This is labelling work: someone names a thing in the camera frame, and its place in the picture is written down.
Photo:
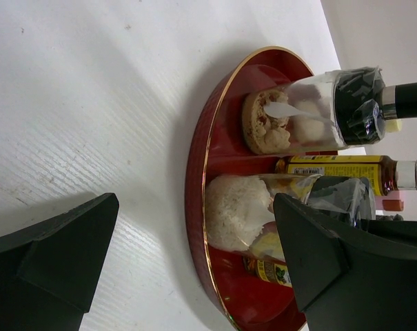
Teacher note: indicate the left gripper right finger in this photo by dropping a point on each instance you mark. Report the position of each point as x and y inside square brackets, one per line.
[347, 278]

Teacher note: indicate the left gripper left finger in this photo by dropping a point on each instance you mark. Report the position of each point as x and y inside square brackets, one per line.
[49, 271]

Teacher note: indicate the pink cap spice jar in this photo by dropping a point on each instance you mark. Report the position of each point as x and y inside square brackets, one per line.
[393, 202]

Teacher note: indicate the black knob glass jar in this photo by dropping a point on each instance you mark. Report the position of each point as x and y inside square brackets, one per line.
[331, 111]

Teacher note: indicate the black cap spice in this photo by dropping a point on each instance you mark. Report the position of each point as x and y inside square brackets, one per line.
[396, 217]

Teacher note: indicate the red round tray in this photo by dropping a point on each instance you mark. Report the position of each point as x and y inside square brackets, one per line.
[218, 148]

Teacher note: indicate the yellow label bottle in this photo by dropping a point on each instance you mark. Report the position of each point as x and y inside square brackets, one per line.
[384, 174]
[268, 271]

